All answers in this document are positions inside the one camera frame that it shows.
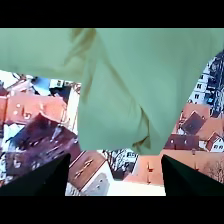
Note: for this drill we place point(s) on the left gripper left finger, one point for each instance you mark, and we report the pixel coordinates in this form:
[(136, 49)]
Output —
[(46, 181)]

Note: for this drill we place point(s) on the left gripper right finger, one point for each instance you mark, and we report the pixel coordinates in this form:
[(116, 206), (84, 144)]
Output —
[(186, 180)]

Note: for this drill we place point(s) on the green shirt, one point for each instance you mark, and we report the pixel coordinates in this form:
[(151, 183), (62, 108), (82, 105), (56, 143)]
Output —
[(133, 83)]

